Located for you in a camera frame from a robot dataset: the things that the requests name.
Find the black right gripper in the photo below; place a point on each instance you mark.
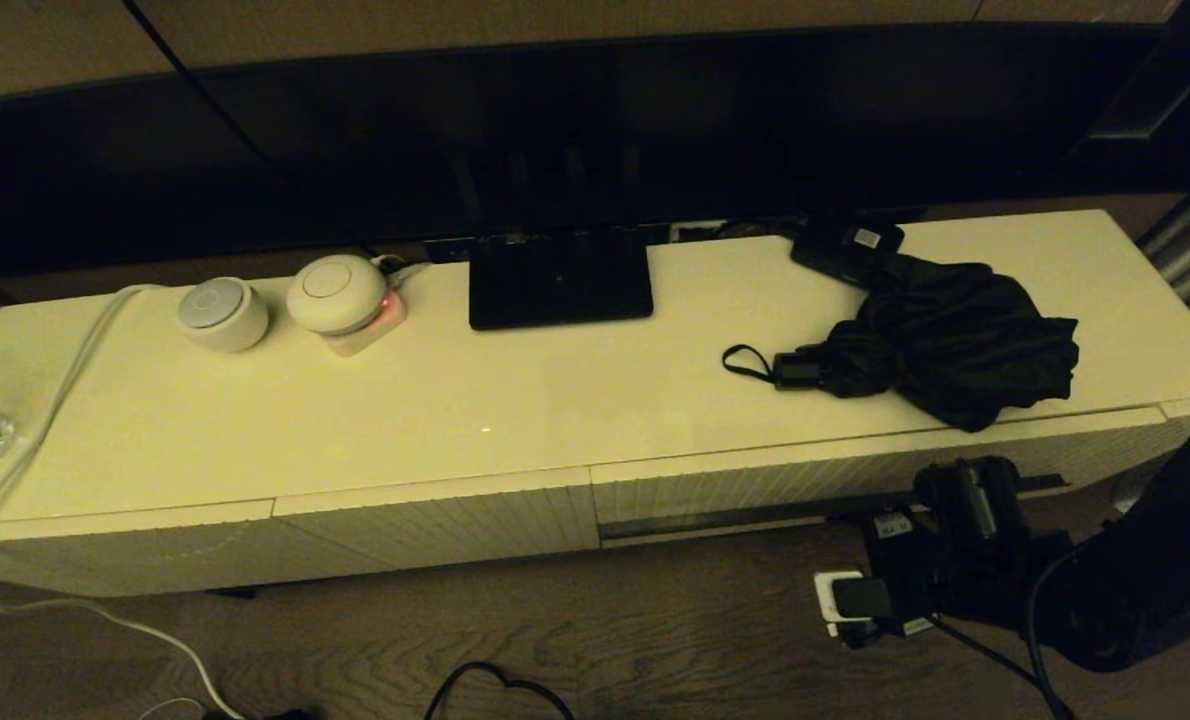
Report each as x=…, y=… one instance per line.
x=920, y=590

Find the white cabinet drawer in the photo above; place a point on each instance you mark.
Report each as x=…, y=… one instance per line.
x=735, y=485

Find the black umbrella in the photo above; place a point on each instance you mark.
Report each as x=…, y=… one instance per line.
x=955, y=340

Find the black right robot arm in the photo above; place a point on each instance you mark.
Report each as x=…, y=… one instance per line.
x=1135, y=580

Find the white tv cabinet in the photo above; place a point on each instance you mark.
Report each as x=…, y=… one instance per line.
x=555, y=400

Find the black box with white label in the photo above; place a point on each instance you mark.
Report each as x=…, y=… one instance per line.
x=840, y=248

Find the white ribbed cabinet front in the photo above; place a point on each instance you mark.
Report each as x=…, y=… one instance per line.
x=105, y=555
x=435, y=520

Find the large black television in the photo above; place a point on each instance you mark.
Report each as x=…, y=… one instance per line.
x=555, y=130

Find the white power strip red light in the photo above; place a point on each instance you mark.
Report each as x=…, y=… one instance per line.
x=373, y=338

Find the white round dome device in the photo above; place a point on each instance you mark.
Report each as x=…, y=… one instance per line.
x=335, y=292

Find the white speaker with grey top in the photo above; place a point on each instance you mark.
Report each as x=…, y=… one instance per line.
x=221, y=314

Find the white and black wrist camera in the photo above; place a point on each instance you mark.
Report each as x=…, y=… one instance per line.
x=850, y=598

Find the white wall socket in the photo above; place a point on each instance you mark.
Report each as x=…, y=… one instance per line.
x=695, y=232

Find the black television base plate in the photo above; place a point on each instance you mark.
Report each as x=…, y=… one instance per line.
x=560, y=285

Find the dark framed wall panel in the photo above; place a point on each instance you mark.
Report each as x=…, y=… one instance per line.
x=1155, y=95

